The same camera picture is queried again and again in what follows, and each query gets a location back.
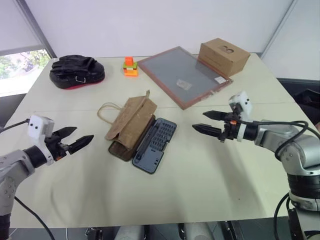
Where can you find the brown cardboard box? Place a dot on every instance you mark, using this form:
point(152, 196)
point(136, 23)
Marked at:
point(222, 56)

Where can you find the black screwdriver bit case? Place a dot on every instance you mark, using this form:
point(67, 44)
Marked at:
point(156, 142)

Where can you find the black bracket under table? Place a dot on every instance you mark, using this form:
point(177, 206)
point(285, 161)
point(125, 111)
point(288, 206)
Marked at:
point(93, 233)
point(230, 231)

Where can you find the small clear plastic piece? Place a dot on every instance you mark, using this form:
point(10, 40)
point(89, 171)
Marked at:
point(184, 85)

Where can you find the grey rounded shape under table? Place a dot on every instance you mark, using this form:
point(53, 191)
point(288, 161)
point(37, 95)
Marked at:
point(131, 233)
point(197, 232)

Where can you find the small white label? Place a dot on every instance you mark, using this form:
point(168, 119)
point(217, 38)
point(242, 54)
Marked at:
point(220, 79)

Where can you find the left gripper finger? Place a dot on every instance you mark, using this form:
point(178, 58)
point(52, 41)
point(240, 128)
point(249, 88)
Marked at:
point(67, 132)
point(81, 143)

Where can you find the white window roller blind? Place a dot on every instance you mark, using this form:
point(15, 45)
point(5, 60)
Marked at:
point(15, 22)

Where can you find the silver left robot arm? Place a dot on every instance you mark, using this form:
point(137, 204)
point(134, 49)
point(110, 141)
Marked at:
point(13, 162)

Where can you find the black boxing focus pad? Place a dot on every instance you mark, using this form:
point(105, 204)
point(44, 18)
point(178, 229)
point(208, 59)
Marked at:
point(75, 70)

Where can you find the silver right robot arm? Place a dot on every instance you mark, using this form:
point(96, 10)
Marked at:
point(300, 155)

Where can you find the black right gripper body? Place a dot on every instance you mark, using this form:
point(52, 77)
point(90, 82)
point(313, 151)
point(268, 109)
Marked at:
point(229, 130)

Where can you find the black furniture beside table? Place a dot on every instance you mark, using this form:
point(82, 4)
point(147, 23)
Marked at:
point(305, 100)

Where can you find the cream tablecloth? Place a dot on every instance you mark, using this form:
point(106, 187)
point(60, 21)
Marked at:
point(175, 190)

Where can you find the brown paper bag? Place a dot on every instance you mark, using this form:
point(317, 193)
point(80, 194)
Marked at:
point(130, 117)

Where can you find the grey board with red-brown frame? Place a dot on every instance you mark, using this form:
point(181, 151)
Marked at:
point(172, 70)

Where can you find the grey wall corner post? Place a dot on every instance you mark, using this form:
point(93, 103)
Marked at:
point(277, 30)

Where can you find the orange green toy block stack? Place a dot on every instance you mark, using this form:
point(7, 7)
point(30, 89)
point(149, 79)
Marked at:
point(130, 67)

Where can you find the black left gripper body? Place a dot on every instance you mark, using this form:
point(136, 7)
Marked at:
point(56, 148)

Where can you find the grey window frame post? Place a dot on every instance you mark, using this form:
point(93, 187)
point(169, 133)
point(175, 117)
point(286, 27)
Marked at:
point(37, 27)

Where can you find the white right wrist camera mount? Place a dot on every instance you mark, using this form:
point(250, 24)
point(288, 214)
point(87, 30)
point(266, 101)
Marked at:
point(246, 102)

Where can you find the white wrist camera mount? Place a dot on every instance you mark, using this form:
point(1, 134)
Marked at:
point(246, 102)
point(37, 126)

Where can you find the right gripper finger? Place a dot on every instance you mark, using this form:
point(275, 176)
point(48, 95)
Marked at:
point(216, 115)
point(207, 130)

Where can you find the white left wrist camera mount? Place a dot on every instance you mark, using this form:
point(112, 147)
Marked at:
point(37, 126)

